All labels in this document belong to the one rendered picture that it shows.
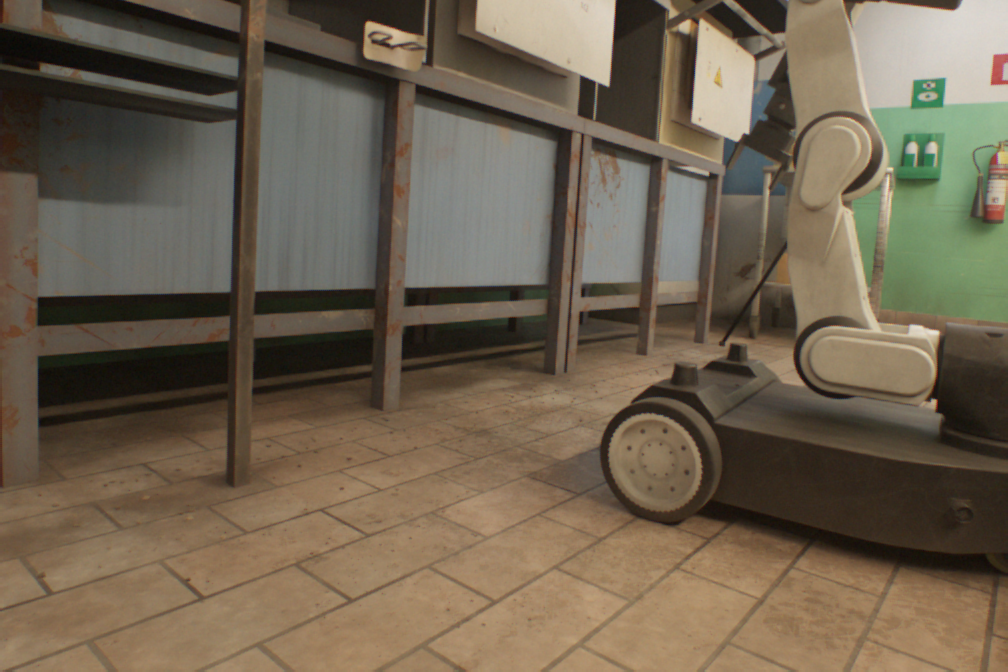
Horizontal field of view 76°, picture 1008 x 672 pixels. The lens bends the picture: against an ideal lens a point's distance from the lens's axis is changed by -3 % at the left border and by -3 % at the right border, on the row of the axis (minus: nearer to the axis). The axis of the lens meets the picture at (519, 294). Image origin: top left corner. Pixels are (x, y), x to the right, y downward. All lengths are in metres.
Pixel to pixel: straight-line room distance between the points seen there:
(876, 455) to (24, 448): 1.33
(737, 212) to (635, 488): 3.51
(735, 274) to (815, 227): 3.31
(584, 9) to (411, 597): 1.65
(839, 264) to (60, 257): 1.33
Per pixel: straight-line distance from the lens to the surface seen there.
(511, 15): 1.79
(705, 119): 2.79
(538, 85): 2.05
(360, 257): 1.64
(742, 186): 4.55
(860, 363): 1.21
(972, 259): 5.23
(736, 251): 4.53
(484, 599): 0.90
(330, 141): 1.59
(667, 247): 2.94
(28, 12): 1.31
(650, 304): 2.73
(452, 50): 1.79
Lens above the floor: 0.45
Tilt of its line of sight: 5 degrees down
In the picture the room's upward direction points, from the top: 4 degrees clockwise
